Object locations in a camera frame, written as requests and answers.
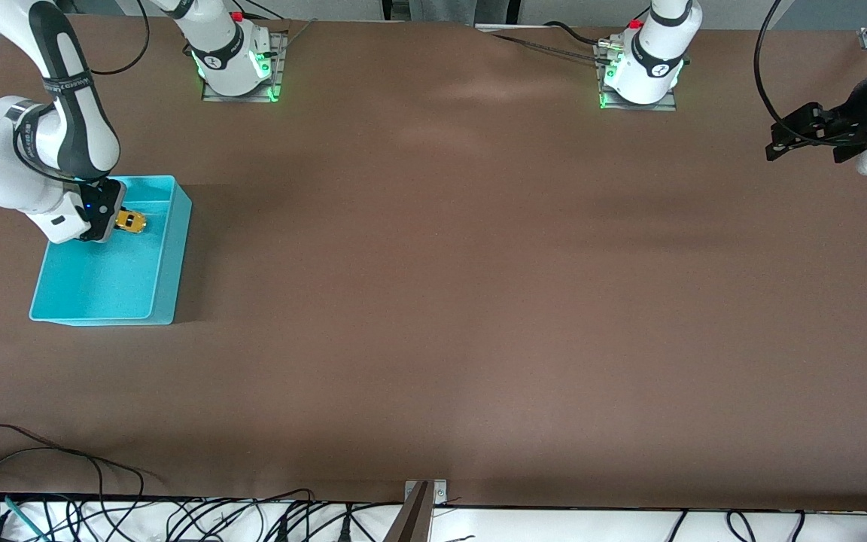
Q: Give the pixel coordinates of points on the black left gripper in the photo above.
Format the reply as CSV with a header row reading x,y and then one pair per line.
x,y
850,122

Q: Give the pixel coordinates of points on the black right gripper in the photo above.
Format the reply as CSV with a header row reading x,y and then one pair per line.
x,y
104,202

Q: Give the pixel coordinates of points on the yellow beetle toy car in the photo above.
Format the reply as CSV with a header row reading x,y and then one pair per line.
x,y
132,221

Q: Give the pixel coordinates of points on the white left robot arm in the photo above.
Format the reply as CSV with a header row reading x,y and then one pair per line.
x,y
659,45

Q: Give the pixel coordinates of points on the turquoise plastic bin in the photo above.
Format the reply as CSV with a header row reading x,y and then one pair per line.
x,y
102,278

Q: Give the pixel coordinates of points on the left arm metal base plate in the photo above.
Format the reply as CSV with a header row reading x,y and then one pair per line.
x,y
633,107

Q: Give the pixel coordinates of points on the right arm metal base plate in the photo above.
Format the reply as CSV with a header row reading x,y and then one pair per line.
x,y
280,71

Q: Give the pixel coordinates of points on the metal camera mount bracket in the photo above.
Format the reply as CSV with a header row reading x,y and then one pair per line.
x,y
422,500

